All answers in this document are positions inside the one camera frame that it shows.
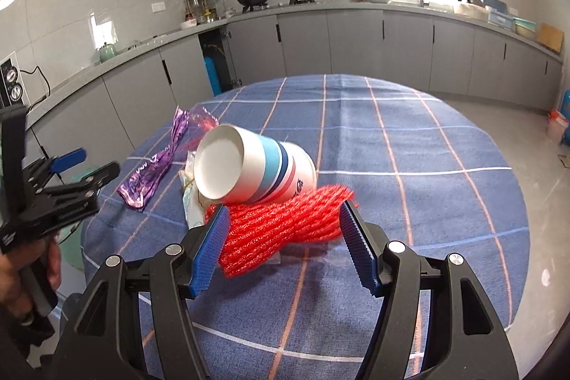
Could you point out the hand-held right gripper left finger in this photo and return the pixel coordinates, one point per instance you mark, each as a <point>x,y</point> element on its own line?
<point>209,255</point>

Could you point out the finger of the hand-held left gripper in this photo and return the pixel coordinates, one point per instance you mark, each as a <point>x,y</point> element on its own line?
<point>69,158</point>
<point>98,175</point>

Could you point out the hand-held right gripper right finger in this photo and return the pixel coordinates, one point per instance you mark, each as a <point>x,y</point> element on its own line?
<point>363,255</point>

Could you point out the mint green trash bin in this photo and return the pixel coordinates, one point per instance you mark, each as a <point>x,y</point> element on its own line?
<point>73,251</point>

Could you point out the purple foil wrapper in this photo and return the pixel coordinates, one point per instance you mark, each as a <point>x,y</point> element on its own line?
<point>151,170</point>

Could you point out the red foam net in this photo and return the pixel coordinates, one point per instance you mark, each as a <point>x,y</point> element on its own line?
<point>276,228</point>

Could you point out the striped white paper cup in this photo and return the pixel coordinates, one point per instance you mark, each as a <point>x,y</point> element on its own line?
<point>267,166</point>

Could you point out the pink clear plastic wrapper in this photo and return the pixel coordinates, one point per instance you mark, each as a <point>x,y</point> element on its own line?
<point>202,119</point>

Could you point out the person's left hand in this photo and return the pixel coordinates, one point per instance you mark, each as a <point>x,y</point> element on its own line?
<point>11,286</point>

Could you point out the pale crumpled wrapper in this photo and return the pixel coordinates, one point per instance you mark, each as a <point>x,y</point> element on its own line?
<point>193,211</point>

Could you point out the white microwave oven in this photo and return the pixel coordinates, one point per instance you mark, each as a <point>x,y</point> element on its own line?
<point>10,81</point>

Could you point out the green ceramic teapot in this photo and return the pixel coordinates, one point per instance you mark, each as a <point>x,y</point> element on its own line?
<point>107,53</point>

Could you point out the blue plaid tablecloth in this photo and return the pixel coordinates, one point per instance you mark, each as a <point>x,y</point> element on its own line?
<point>400,139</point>

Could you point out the blue gas cylinder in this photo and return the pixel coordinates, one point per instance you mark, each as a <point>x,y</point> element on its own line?
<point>566,101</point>
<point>212,77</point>

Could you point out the white bowl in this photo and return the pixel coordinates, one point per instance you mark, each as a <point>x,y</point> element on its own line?
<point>189,24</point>

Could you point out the grey kitchen base cabinets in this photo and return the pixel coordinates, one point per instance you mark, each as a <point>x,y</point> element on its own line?
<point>356,41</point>

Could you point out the small cardboard piece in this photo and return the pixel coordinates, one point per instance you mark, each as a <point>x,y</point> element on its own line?
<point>565,162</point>

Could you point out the white bucket with red bag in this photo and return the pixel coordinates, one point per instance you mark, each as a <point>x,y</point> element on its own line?
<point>556,128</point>

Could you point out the gas stove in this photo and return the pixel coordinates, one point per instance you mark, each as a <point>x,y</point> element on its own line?
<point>298,1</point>

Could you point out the white dish basket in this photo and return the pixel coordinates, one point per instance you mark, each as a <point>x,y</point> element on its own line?
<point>467,8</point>

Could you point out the blue plastic box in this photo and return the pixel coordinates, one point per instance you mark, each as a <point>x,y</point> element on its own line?
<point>498,12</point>

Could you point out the green plastic basin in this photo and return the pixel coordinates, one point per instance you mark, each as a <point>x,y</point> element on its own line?
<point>524,28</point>

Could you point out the brown wooden board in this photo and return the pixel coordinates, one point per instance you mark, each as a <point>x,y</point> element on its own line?
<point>550,37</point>

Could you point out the white wall socket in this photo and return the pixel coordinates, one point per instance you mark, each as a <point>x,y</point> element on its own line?
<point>157,8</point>

